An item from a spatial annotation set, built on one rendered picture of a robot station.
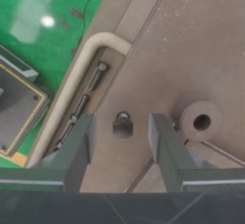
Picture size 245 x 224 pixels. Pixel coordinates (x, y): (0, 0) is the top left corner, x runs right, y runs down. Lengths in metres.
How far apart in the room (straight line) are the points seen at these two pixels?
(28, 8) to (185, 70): 1.65
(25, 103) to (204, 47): 1.37
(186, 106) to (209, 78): 0.04
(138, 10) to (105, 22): 0.06
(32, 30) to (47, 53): 0.23
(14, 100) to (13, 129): 0.25
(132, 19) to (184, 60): 0.15
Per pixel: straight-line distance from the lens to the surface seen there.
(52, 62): 1.65
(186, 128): 0.16
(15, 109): 1.52
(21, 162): 2.20
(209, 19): 0.19
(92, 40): 0.28
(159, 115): 0.15
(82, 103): 0.31
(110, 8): 0.31
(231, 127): 0.22
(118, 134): 0.16
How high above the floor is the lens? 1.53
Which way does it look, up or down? 74 degrees down
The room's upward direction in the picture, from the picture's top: 179 degrees counter-clockwise
